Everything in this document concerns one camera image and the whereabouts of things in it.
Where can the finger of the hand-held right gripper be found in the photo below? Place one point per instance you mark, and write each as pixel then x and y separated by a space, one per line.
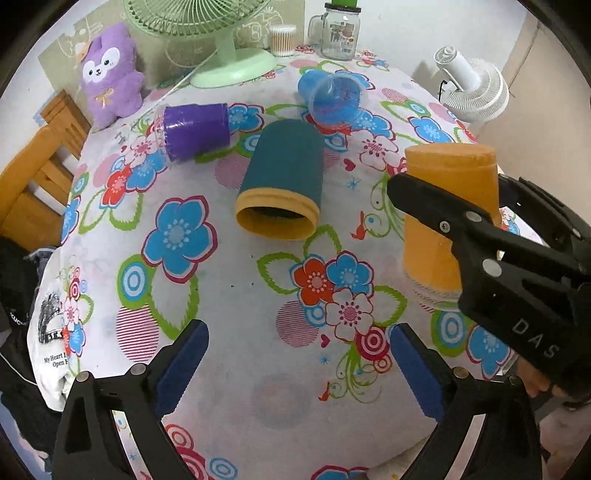
pixel 540 212
pixel 434 203

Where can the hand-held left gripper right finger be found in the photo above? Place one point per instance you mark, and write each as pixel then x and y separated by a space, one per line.
pixel 415 369

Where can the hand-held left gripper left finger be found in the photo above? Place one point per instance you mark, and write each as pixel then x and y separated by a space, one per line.
pixel 182 364

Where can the orange cup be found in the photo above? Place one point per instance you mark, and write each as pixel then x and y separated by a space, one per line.
pixel 452 170

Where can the blue translucent cup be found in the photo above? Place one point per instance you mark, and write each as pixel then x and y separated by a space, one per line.
pixel 330 99

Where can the teal cup with yellow rim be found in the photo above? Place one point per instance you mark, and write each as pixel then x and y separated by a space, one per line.
pixel 281 157

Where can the purple cup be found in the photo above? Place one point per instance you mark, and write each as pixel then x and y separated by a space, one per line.
pixel 198 131

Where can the person's right hand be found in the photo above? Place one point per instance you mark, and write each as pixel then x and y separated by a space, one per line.
pixel 535 381

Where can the floral tablecloth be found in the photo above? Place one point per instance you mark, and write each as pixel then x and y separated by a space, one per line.
pixel 240 286

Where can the white desk fan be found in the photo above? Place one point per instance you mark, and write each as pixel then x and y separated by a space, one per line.
pixel 480 90

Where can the white printed cloth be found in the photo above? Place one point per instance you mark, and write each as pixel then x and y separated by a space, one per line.
pixel 48 369

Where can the dark cloth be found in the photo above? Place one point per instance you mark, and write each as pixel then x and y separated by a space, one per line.
pixel 16 286

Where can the glass jar mug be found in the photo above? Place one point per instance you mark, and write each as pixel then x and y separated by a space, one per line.
pixel 339 37

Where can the cotton swab container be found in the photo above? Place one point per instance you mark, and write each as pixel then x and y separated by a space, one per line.
pixel 283 41

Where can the green desk fan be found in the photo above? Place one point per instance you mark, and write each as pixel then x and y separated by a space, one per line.
pixel 231 64

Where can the wooden chair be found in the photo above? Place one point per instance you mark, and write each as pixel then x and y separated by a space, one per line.
pixel 41 157

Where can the purple plush toy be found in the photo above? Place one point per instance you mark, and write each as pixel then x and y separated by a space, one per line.
pixel 111 78

